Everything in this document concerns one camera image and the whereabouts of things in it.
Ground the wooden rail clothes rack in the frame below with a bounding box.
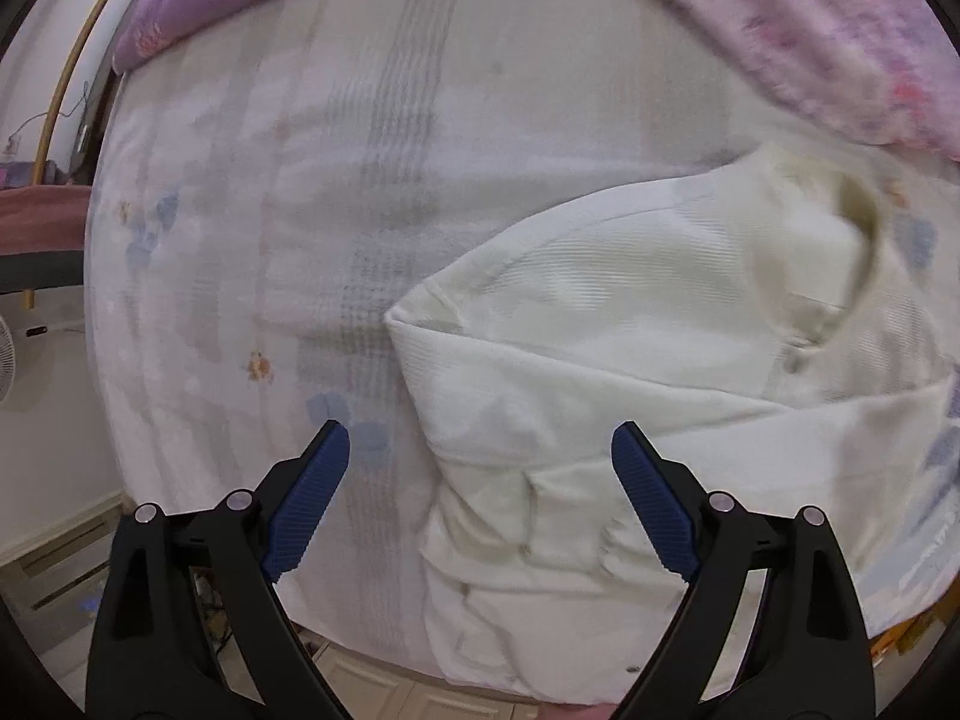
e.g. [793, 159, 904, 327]
[24, 0, 152, 309]

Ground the red and black hanging towel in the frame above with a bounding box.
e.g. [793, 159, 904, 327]
[0, 185, 91, 294]

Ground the white standing fan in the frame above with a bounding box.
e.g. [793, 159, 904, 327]
[0, 319, 16, 403]

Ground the purple floral quilt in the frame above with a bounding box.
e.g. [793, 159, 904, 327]
[112, 0, 958, 160]

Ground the white snap-button jacket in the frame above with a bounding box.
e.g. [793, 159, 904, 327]
[386, 145, 958, 706]

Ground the dark top white cabinet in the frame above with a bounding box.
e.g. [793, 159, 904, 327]
[70, 68, 121, 185]

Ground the floral patterned bed sheet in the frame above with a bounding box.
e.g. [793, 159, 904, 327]
[86, 0, 958, 679]

